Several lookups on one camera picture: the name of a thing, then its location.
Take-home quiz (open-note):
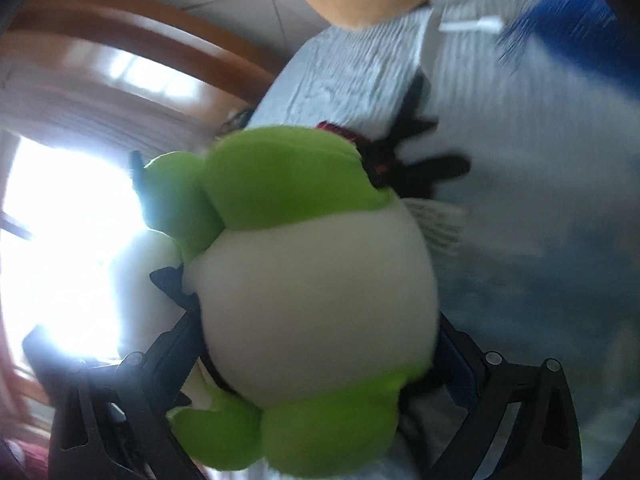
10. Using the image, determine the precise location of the green frog plush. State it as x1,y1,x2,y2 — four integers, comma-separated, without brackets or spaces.
142,127,443,478

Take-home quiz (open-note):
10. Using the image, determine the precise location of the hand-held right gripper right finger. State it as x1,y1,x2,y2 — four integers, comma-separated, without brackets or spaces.
400,310,583,480

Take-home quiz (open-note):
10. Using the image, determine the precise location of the pale blue tablecloth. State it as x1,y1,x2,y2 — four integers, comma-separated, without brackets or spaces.
250,5,640,480

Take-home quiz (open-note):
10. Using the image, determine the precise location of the bright window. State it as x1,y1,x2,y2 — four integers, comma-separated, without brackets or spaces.
0,130,151,361

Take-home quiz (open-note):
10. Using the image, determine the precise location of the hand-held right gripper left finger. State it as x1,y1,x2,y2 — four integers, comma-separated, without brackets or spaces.
47,305,211,480

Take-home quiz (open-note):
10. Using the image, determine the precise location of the white plush with blue mane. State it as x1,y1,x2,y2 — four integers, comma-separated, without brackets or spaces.
430,0,631,201

